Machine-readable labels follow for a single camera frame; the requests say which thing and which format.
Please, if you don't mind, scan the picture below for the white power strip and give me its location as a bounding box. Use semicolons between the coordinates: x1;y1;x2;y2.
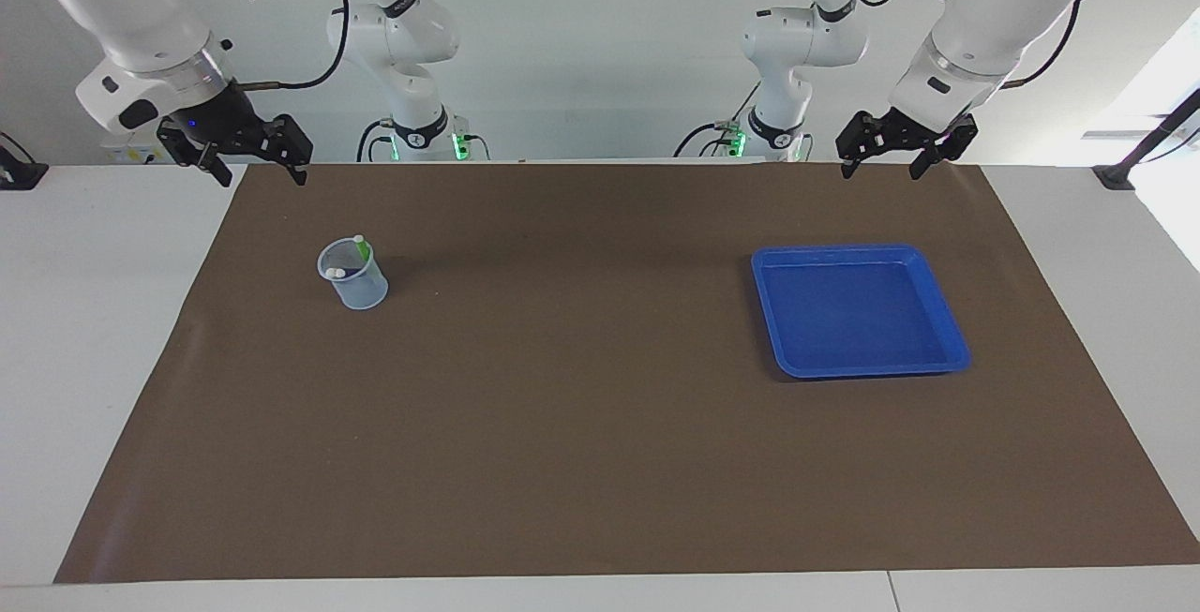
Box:
101;136;170;165

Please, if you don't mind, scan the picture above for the blue plastic tray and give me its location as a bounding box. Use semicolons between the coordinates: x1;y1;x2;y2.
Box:
752;245;972;380

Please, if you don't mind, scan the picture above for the small black table clamp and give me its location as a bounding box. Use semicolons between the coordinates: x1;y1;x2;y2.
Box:
0;131;50;191

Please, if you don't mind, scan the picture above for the translucent plastic cup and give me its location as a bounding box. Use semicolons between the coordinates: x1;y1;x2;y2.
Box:
316;238;389;312

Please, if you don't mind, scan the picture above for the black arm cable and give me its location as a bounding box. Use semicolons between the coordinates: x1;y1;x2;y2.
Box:
230;0;353;93
834;0;1081;90

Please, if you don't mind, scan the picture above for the black stand with pole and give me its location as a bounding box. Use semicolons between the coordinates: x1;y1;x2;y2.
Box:
1092;87;1200;191

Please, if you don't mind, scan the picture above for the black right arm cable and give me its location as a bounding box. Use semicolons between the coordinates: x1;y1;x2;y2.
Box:
230;0;353;93

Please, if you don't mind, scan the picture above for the black base cable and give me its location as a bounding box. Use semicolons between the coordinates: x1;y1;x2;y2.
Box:
356;118;395;163
673;78;760;158

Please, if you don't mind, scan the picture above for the black right base cable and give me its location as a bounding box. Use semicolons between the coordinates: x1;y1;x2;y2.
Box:
356;118;395;163

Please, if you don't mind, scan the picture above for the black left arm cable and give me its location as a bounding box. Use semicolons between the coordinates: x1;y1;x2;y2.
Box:
834;0;1081;90

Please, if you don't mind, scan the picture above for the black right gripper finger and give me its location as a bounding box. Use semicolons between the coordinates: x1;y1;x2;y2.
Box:
199;144;234;188
271;114;315;187

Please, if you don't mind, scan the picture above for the black left base cable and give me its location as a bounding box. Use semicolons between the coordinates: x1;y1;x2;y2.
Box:
673;78;760;158

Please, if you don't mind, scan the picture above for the brown table mat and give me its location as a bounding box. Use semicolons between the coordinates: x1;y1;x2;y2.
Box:
53;162;1200;585

